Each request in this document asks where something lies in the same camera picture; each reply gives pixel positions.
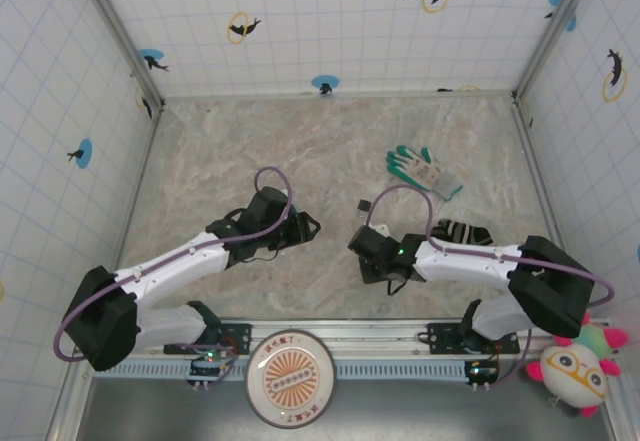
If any white pink plush toy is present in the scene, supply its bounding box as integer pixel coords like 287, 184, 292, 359
524, 310, 630, 418

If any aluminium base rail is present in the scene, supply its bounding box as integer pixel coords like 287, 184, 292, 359
134, 317, 612, 361

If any aluminium corner post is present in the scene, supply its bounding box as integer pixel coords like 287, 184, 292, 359
73, 0, 166, 112
510, 0, 604, 105

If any green and white work glove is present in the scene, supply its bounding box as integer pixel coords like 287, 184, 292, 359
384, 145, 465, 204

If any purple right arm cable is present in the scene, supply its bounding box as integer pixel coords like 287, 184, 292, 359
366, 184, 616, 392

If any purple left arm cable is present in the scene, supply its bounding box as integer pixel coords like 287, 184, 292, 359
52, 165, 293, 388

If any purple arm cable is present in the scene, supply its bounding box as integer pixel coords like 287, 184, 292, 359
52, 165, 293, 388
366, 184, 616, 392

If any round plate with orange print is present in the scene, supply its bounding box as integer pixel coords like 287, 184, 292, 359
244, 329, 337, 429

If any aluminium table edge bar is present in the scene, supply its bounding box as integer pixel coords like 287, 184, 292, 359
512, 100, 566, 242
113, 103, 166, 275
160, 89, 517, 101

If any white slotted cable duct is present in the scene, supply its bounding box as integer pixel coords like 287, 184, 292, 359
107, 360, 526, 381

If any black white striped sock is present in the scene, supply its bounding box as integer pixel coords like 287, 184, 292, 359
430, 218, 495, 248

